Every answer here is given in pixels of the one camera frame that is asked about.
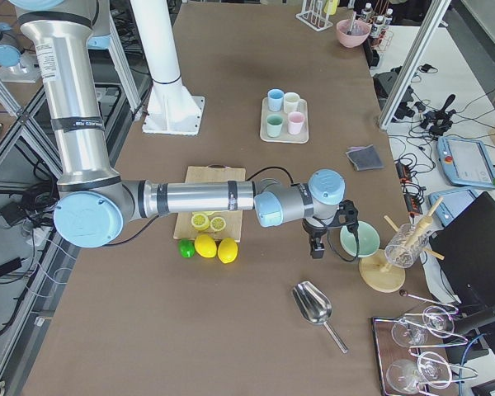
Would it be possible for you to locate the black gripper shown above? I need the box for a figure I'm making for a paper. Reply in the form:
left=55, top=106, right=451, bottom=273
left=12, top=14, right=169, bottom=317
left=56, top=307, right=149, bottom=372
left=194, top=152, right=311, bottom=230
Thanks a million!
left=302, top=200, right=358, bottom=259

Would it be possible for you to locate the pink cup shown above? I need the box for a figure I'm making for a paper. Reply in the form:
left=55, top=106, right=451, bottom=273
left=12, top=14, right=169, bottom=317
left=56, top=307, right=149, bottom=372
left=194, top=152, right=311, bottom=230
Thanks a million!
left=287, top=111, right=305, bottom=135

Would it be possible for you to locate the mint green cup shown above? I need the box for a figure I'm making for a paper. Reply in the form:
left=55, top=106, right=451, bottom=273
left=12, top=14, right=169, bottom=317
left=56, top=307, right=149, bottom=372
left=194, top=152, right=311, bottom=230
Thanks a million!
left=266, top=114, right=283, bottom=138

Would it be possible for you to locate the cream white cup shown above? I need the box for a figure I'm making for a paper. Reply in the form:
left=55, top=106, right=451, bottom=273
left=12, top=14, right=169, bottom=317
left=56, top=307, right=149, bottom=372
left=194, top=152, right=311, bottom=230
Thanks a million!
left=283, top=92, right=300, bottom=114

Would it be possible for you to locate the light blue cup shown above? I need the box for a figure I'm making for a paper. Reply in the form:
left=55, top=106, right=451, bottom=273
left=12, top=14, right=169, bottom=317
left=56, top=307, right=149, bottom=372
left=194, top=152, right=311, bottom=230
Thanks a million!
left=267, top=88, right=284, bottom=112

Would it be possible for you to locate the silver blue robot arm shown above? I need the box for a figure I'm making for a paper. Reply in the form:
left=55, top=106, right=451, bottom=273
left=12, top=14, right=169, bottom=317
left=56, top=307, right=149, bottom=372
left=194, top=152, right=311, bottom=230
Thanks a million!
left=0, top=22, right=40, bottom=83
left=15, top=1, right=358, bottom=258

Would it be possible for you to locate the mint green bowl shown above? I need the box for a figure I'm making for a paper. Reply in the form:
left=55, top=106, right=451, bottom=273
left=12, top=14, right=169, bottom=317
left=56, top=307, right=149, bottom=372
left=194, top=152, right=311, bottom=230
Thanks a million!
left=340, top=220, right=380, bottom=258

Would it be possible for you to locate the metal scoop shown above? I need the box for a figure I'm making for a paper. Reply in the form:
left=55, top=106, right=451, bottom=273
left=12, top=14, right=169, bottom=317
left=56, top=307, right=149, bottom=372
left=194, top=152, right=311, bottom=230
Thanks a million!
left=292, top=280, right=349, bottom=354

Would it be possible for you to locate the wooden cup tree stand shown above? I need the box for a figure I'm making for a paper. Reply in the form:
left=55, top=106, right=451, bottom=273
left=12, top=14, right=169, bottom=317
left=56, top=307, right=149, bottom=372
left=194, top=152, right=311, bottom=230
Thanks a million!
left=359, top=197, right=445, bottom=293

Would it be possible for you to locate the clear glass mug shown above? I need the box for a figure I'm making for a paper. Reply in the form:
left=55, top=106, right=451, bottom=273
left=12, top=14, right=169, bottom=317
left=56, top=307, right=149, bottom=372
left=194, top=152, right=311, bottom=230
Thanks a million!
left=384, top=224, right=431, bottom=268

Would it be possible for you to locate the yellow lemon right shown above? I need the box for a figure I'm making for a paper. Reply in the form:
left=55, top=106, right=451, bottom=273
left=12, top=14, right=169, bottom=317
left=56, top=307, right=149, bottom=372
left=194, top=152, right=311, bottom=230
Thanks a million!
left=218, top=238, right=238, bottom=264

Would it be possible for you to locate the yellow lemon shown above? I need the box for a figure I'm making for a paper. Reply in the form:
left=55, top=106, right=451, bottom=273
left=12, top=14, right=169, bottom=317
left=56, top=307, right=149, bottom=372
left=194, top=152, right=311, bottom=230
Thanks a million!
left=194, top=234, right=217, bottom=258
left=218, top=238, right=238, bottom=264

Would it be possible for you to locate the lemon half right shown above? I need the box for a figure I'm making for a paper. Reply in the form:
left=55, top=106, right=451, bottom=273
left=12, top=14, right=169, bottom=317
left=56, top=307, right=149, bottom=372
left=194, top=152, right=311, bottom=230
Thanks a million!
left=210, top=216, right=227, bottom=233

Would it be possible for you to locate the lemon half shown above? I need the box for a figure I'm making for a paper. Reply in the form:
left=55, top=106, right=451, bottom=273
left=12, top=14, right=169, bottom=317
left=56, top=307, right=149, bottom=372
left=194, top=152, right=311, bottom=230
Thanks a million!
left=191, top=212, right=210, bottom=231
left=210, top=216, right=227, bottom=233

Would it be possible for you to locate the grey folded cloth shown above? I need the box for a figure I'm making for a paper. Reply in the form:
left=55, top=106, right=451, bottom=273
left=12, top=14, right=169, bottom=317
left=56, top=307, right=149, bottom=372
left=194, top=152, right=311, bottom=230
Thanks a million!
left=346, top=144, right=384, bottom=172

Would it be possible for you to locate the black power strip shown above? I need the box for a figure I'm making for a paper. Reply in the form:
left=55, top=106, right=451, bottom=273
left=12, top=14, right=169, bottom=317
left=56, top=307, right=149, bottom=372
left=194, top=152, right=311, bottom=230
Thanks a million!
left=395, top=161, right=424, bottom=215

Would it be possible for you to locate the yellow lemon left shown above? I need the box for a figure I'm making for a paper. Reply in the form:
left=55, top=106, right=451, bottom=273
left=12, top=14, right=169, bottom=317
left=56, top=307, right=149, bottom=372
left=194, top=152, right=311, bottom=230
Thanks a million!
left=194, top=234, right=217, bottom=258

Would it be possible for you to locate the lemon half left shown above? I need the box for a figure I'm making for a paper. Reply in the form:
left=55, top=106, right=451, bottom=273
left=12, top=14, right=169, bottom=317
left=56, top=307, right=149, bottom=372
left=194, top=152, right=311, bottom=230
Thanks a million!
left=191, top=212, right=210, bottom=231

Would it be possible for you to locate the wine glass upper left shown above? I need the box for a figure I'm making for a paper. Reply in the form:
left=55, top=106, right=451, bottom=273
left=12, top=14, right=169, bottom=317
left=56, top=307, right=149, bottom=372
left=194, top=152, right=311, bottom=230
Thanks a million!
left=391, top=319, right=428, bottom=347

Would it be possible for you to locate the wine glass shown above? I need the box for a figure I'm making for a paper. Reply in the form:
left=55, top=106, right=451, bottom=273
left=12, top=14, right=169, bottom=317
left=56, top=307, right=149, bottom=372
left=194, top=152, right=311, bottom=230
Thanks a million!
left=422, top=305, right=455, bottom=338
left=417, top=351, right=452, bottom=389
left=391, top=319, right=428, bottom=347
left=386, top=359, right=425, bottom=395

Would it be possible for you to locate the green lime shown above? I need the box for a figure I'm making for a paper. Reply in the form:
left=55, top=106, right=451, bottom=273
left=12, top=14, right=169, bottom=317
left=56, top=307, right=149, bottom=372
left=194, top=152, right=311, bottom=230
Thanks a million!
left=177, top=239, right=196, bottom=258

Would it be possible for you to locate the wooden cutting board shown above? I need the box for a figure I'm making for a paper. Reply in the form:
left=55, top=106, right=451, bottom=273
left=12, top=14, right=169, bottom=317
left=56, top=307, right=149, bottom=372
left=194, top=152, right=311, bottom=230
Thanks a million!
left=173, top=166, right=246, bottom=243

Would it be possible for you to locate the wine glass upper right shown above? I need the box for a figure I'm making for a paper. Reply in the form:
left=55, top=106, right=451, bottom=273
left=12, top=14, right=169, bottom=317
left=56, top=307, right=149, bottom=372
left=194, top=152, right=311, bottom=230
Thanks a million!
left=422, top=305, right=455, bottom=338

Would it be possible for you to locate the blue teach pendant lower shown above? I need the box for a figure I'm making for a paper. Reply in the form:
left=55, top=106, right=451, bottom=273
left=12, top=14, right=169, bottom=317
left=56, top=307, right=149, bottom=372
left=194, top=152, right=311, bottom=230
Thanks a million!
left=428, top=186, right=479, bottom=227

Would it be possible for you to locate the blue teach pendant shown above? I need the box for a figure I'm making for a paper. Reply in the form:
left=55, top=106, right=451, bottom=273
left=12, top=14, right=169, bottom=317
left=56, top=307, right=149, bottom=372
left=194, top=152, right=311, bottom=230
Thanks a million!
left=436, top=136, right=495, bottom=190
left=428, top=186, right=479, bottom=227

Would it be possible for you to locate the wine glass lower left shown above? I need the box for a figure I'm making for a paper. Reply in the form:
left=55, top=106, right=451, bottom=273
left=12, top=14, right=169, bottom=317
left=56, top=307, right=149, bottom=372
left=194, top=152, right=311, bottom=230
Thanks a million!
left=386, top=359, right=425, bottom=395

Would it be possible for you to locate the black monitor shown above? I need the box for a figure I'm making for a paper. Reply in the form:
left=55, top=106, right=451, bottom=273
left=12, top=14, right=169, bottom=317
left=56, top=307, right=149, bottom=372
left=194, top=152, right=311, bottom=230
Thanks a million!
left=430, top=192, right=495, bottom=308

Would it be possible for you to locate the wine glass lower right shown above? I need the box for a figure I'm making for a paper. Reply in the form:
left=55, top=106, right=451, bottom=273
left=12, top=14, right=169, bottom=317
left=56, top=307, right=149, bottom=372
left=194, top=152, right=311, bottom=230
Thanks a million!
left=417, top=351, right=452, bottom=389

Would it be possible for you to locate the blue teach pendant upper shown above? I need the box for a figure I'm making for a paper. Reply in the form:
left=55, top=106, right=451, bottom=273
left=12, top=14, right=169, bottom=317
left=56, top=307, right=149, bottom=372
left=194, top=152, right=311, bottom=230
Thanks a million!
left=436, top=136, right=495, bottom=190

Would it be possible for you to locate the pink bowl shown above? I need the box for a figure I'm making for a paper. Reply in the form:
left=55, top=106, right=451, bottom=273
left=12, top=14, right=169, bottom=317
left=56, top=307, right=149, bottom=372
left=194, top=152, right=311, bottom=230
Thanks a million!
left=336, top=20, right=371, bottom=48

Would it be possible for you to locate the black camera clamp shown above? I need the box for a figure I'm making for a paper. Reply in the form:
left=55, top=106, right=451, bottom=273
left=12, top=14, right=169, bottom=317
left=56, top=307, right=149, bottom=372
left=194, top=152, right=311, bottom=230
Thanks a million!
left=420, top=94, right=456, bottom=136

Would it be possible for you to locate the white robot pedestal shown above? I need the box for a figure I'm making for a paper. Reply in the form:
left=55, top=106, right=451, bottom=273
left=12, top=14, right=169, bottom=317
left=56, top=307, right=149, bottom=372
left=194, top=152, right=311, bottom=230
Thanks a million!
left=131, top=1, right=205, bottom=136

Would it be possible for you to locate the white wire rack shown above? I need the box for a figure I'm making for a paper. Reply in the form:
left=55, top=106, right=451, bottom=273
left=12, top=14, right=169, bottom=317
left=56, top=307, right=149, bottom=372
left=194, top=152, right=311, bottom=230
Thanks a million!
left=295, top=0, right=333, bottom=32

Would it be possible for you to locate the aluminium frame post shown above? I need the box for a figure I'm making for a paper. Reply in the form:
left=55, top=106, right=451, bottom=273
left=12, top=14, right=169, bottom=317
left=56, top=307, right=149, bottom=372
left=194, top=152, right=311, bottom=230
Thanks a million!
left=378, top=0, right=451, bottom=131

